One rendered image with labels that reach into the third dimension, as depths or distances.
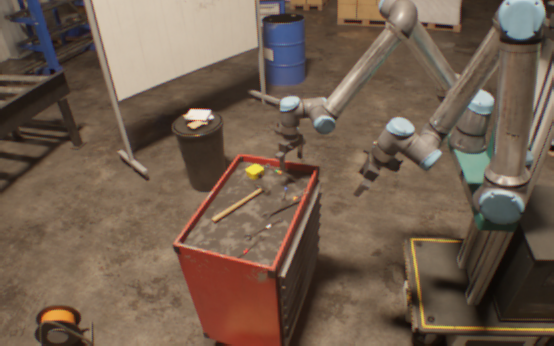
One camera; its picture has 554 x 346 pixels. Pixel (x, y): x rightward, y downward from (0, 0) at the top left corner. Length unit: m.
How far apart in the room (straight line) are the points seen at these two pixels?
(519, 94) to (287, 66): 4.24
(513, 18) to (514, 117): 0.29
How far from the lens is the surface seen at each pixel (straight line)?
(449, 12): 8.51
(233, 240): 1.69
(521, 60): 1.18
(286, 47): 5.12
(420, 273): 2.38
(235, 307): 1.86
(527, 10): 1.14
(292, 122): 1.75
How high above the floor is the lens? 2.12
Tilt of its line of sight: 35 degrees down
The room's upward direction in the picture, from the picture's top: 3 degrees counter-clockwise
